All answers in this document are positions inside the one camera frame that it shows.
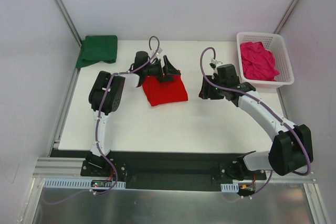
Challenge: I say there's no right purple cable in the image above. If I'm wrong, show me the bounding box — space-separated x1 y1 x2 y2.
199 47 313 204

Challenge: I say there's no aluminium frame rail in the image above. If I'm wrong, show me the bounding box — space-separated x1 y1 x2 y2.
33 157 84 178

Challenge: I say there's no white cable duct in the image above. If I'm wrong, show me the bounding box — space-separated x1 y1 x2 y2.
44 178 114 190
220 183 239 193

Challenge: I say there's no red t shirt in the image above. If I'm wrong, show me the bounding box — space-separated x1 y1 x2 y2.
142 75 188 107

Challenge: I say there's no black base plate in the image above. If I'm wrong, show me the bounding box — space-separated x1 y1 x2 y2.
51 150 267 191

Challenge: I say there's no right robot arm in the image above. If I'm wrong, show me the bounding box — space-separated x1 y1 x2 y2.
199 62 313 179

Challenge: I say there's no left white cable duct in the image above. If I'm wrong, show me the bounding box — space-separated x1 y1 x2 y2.
44 178 114 190

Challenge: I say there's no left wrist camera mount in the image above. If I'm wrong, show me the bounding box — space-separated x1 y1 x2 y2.
154 47 162 58

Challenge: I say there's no pink t shirt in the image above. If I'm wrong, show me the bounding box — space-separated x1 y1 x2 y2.
240 41 280 81

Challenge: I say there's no white plastic basket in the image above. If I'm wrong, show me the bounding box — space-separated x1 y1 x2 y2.
236 32 295 89

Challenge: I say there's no right white cable duct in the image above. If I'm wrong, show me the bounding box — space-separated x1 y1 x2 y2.
220 183 239 193

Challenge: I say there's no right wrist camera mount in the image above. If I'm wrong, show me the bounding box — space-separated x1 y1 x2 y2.
209 58 223 69

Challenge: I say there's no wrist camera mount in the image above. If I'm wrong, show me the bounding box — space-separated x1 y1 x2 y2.
209 58 223 69
154 47 162 58

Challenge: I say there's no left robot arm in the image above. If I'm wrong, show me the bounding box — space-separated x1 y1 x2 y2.
86 49 188 176

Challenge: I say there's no folded green t shirt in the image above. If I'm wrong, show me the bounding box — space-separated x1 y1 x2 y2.
76 35 118 69

